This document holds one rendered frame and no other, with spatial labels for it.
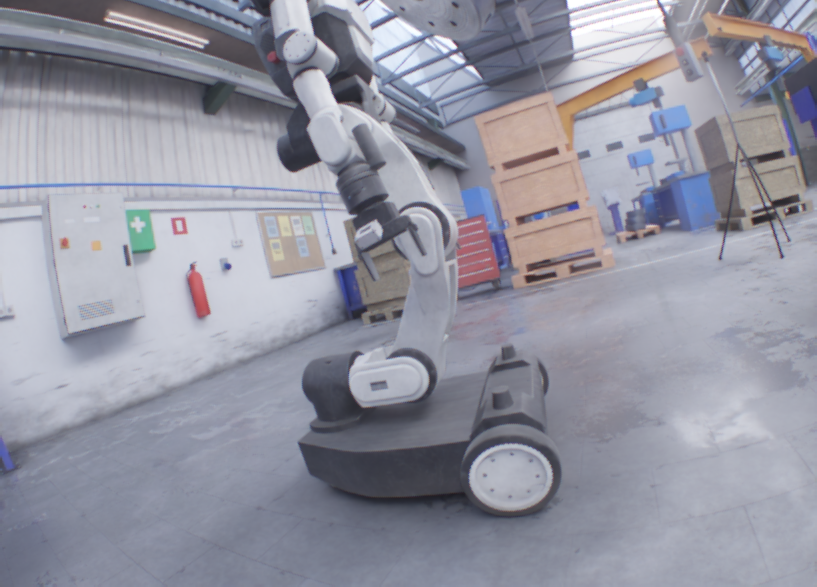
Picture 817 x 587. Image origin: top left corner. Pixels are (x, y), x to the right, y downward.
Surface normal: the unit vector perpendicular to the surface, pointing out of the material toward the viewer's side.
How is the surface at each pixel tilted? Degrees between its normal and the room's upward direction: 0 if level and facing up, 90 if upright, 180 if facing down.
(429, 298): 115
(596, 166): 90
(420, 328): 90
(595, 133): 90
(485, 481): 90
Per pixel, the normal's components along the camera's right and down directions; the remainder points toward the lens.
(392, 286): -0.48, 0.15
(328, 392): -0.29, 0.11
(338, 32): 0.50, 0.03
